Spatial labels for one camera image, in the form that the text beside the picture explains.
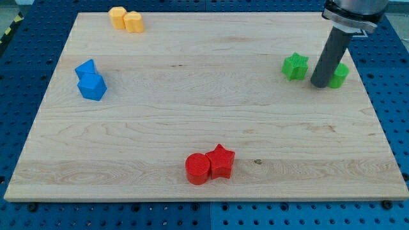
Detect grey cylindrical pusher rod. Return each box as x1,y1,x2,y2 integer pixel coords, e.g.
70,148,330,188
310,26,352,88

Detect green star block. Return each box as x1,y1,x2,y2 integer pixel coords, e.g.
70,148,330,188
281,52,309,81

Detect green circle block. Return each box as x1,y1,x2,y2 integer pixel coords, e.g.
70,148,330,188
328,63,349,89

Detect red star block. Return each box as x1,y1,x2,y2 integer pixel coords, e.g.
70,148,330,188
205,144,235,180

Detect red circle block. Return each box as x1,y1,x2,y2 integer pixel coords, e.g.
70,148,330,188
185,153,210,185

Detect wooden board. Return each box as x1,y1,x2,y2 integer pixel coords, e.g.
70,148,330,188
4,12,408,203

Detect yellow heart block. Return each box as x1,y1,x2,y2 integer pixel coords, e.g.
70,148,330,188
123,11,144,33

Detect yellow hexagon block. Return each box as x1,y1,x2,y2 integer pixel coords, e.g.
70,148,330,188
108,6,127,29

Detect blue cube block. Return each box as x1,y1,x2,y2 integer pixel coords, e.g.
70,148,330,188
77,73,107,101

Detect blue triangle block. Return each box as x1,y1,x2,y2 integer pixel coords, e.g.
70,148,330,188
75,59,97,80

